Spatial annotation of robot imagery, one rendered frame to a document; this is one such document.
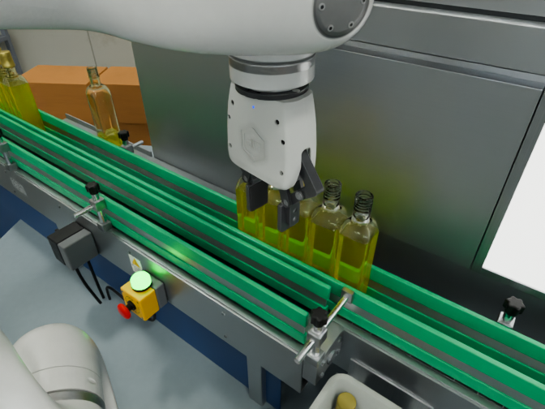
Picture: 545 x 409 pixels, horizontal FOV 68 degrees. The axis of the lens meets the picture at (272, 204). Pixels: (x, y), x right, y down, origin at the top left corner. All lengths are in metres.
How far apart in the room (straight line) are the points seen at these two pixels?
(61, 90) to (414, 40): 2.76
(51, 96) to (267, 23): 3.03
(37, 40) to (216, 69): 3.84
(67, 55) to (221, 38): 4.36
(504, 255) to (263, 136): 0.52
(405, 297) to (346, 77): 0.42
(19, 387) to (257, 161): 0.34
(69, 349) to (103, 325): 0.64
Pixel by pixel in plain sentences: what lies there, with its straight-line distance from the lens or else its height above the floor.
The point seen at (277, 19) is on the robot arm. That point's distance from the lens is 0.28.
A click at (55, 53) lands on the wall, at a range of 4.69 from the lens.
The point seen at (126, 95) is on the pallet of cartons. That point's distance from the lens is 3.03.
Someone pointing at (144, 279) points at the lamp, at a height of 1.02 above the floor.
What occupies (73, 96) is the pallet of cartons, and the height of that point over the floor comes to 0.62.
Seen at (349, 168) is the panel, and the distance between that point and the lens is 0.82.
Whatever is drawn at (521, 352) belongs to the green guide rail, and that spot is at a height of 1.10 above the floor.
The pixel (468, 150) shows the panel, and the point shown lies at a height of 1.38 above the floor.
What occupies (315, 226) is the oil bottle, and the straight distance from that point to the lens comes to 0.72.
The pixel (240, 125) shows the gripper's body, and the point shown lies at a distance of 0.44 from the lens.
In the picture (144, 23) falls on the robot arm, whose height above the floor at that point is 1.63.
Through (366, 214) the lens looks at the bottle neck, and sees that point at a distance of 0.68.
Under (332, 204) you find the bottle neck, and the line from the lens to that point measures 0.70.
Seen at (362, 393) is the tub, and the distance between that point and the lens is 0.80.
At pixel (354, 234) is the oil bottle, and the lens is 0.69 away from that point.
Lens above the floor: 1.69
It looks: 37 degrees down
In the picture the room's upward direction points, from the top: straight up
